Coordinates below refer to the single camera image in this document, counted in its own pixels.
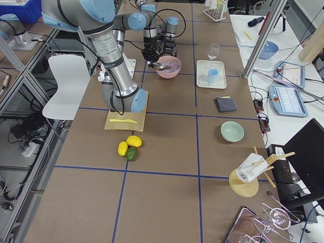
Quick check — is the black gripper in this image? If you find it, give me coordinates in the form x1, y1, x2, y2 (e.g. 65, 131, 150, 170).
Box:
161, 37, 177, 56
141, 48, 160, 68

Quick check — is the steel ice scoop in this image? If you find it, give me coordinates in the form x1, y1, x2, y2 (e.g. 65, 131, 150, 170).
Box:
153, 62, 170, 71

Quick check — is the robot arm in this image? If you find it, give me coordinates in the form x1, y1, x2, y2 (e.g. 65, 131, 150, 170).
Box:
42, 1, 156, 113
127, 1, 179, 63

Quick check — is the clear ice cubes pile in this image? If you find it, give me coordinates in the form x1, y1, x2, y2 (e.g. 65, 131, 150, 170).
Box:
159, 56, 181, 73

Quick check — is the blue plastic cup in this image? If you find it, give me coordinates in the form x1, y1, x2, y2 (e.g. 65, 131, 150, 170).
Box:
207, 68, 219, 83

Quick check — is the wooden cup stand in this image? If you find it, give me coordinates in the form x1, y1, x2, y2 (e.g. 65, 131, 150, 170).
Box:
229, 146, 295, 197

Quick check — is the pink bowl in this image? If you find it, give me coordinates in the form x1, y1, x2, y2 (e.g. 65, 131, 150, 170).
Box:
155, 56, 182, 79

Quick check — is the cream bear tray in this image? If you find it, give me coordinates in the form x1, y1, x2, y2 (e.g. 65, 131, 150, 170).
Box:
196, 60, 227, 89

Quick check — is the clear wine glass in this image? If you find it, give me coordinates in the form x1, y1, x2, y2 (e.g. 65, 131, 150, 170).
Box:
205, 43, 220, 69

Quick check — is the bamboo cutting board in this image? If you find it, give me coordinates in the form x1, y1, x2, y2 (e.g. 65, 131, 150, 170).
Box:
104, 89, 148, 132

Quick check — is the white dish rack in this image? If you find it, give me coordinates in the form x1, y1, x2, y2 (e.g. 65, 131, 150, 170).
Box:
203, 0, 228, 22

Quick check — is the yellow plastic knife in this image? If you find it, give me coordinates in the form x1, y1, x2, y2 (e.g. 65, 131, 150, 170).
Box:
109, 118, 138, 124

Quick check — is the white chair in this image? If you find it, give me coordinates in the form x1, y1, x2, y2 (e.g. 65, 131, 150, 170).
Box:
43, 54, 91, 120

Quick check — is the grey yellow folded cloth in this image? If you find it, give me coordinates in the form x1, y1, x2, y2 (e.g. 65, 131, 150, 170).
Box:
214, 97, 237, 112

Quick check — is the yellow lemon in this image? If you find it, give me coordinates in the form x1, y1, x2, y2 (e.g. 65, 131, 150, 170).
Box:
117, 141, 129, 156

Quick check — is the blue bowl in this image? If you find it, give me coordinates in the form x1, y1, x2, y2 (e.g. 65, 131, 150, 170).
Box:
259, 40, 279, 60

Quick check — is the green bowl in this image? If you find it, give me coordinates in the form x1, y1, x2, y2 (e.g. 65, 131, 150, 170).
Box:
220, 121, 245, 143

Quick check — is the blue teach pendant far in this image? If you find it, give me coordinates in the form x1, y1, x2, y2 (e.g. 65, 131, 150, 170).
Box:
274, 61, 305, 89

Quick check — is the blue teach pendant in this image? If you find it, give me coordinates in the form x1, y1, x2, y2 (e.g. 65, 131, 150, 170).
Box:
274, 61, 305, 89
269, 84, 308, 117

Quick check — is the blue teach pendant near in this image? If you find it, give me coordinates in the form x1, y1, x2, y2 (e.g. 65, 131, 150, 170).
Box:
269, 84, 308, 117

